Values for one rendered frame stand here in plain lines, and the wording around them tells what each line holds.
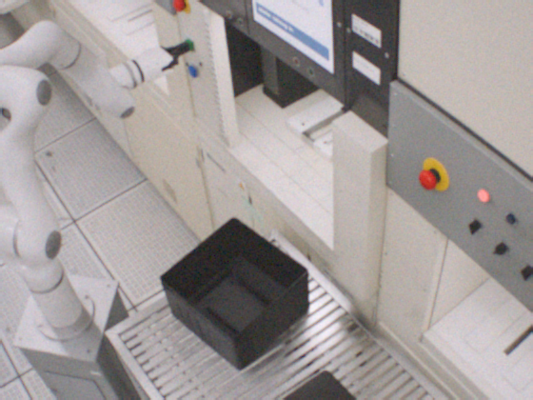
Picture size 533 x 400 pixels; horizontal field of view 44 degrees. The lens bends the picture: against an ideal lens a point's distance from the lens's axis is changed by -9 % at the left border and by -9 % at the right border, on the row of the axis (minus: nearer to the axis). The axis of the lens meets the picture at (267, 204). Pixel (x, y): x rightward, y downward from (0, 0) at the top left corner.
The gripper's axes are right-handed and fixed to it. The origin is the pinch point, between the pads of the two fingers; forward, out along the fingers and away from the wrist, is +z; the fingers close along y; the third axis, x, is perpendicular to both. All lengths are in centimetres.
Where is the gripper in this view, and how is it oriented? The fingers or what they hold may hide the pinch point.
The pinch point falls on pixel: (182, 49)
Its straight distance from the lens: 205.7
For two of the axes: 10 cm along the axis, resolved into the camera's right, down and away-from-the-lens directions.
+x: -0.7, -6.6, -7.5
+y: 5.9, 5.8, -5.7
